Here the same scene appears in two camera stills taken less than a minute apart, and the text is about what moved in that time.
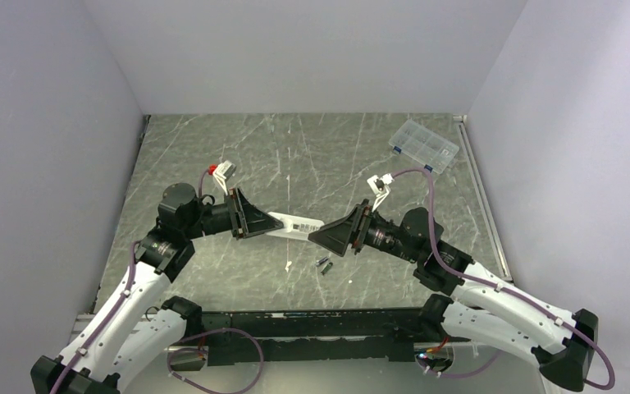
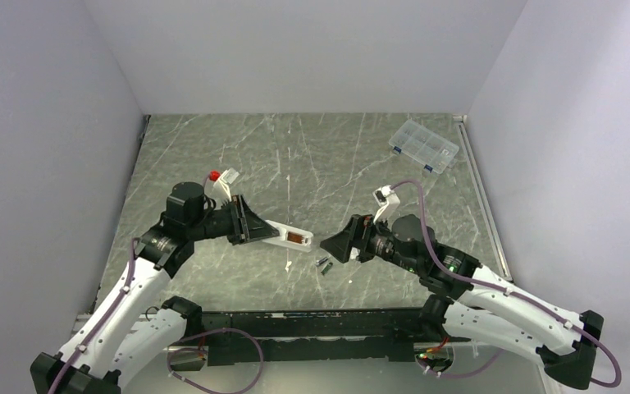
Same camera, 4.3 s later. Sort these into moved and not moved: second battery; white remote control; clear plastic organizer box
Moved: white remote control
Not moved: second battery; clear plastic organizer box
